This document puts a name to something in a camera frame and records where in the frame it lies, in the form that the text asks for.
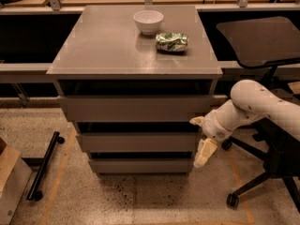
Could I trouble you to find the black wheeled base bar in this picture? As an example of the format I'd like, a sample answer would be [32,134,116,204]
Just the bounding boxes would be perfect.
[23,131,65,201]

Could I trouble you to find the green crumpled snack bag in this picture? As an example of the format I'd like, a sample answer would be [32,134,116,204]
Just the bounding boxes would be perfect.
[156,32,188,53]

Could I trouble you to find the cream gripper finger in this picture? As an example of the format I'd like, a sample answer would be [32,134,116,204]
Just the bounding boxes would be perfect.
[193,138,218,168]
[189,116,204,126]

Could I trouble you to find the grey bottom drawer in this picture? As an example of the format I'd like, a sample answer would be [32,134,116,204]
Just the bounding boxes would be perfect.
[89,158,193,173]

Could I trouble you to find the cardboard box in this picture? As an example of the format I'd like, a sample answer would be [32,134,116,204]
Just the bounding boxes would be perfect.
[0,139,32,225]

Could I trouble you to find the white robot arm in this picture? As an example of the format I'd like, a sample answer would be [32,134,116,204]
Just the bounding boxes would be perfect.
[189,80,300,168]

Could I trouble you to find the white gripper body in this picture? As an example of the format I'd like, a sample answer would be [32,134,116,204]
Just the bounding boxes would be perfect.
[201,110,233,142]

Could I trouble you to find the white bowl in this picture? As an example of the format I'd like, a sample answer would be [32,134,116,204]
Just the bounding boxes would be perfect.
[133,10,164,35]

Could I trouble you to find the black office chair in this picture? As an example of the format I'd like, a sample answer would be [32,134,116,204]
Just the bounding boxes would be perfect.
[217,16,299,208]

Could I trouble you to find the grey top drawer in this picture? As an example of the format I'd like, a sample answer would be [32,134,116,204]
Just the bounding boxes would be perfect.
[58,96,213,122]

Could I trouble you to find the grey drawer cabinet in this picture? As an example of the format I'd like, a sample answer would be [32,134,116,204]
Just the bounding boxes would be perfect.
[48,6,222,162]

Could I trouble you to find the grey drawer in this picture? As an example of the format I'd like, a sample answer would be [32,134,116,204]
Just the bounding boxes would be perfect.
[77,132,199,152]
[89,158,193,173]
[58,96,213,122]

